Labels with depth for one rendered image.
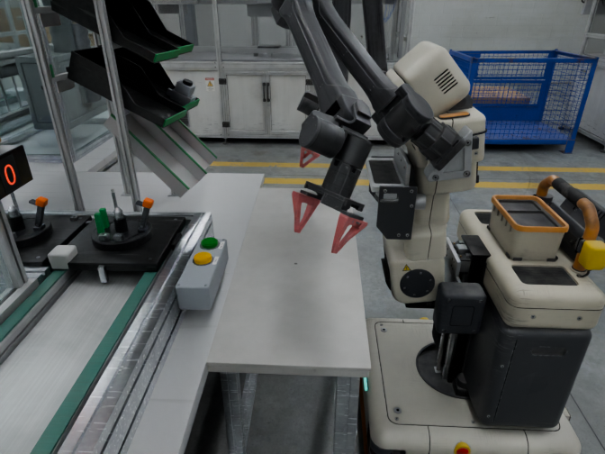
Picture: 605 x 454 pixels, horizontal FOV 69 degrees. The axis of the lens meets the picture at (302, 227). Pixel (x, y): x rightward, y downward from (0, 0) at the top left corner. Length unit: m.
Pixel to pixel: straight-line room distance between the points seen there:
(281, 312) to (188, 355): 0.22
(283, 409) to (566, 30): 9.49
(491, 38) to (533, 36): 0.79
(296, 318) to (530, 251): 0.74
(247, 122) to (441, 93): 4.12
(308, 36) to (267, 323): 0.61
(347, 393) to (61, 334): 0.57
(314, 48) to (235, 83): 4.17
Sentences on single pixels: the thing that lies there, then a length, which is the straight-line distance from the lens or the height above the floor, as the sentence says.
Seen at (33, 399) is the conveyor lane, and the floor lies 0.92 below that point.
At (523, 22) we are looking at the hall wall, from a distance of 10.15.
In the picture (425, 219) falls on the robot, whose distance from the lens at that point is 1.33.
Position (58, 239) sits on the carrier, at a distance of 1.22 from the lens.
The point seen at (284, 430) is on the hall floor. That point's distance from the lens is 1.89.
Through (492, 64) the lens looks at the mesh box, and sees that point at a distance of 5.06.
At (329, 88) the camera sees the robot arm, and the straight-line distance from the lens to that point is 0.88.
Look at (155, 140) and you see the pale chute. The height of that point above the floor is 1.11.
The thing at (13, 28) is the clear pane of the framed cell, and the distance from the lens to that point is 2.14.
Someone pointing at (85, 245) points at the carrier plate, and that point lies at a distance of 1.16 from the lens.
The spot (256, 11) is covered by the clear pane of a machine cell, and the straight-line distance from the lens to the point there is 5.00.
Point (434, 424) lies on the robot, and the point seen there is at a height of 0.28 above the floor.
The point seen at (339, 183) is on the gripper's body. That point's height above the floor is 1.20.
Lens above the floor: 1.49
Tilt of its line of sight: 27 degrees down
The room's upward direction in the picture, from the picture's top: straight up
